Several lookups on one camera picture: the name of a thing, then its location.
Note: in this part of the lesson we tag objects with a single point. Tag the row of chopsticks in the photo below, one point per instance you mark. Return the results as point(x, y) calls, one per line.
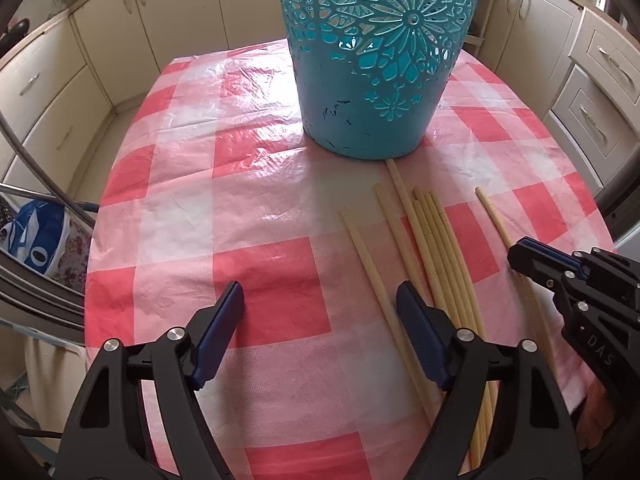
point(442, 265)

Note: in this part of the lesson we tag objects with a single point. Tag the cream kitchen cabinet run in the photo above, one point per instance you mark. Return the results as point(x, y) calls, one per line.
point(100, 25)

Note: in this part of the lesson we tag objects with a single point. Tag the blue white plastic bag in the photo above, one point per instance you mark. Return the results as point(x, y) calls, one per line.
point(35, 230)

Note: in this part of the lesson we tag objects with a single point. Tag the pale bamboo chopstick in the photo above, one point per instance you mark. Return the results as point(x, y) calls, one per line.
point(494, 215)

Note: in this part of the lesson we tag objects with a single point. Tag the grey metal frame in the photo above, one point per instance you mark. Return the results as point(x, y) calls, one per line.
point(40, 300)

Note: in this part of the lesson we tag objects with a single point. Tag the red white checked tablecloth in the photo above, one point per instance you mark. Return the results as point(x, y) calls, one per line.
point(270, 210)

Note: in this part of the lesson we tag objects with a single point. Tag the cream cabinet with drawers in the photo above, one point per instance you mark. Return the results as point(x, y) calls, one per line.
point(550, 25)

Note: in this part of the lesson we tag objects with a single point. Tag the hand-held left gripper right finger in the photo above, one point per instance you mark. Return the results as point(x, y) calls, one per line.
point(420, 330)

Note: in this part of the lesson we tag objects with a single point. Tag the steel tube rack frame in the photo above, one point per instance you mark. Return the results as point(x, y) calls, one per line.
point(40, 194)

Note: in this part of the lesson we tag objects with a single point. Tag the white shelf rack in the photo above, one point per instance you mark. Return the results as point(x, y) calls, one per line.
point(487, 20)

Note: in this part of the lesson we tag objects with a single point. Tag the floral cloth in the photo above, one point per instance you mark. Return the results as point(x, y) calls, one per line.
point(75, 255)

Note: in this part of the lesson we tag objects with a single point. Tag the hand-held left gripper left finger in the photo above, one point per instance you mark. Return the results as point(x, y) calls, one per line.
point(227, 315)

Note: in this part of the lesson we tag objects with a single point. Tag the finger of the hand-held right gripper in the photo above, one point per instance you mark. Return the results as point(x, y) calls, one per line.
point(535, 262)
point(600, 270)

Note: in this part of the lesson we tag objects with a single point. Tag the teal cutout plastic basket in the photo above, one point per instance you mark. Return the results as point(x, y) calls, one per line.
point(340, 110)

